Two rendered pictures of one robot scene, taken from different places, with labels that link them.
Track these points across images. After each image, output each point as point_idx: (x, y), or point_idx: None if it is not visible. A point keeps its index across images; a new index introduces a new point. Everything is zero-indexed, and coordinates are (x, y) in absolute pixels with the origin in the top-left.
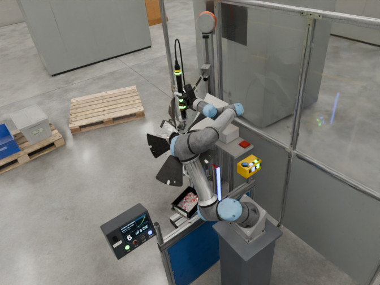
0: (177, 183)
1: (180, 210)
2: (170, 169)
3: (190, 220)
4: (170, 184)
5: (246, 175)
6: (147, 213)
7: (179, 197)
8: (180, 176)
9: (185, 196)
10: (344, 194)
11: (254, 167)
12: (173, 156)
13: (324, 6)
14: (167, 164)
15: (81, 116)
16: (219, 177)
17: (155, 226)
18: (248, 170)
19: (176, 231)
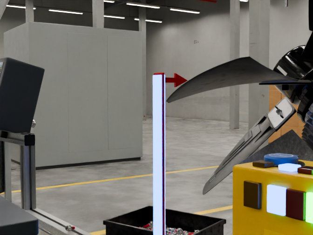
0: (208, 184)
1: (128, 222)
2: (234, 148)
3: (78, 230)
4: (206, 183)
5: (233, 211)
6: (3, 65)
7: (177, 215)
8: (227, 171)
9: (190, 232)
10: None
11: (282, 187)
12: (264, 120)
13: None
14: (245, 134)
15: None
16: (159, 133)
17: (20, 134)
18: (244, 179)
19: (51, 219)
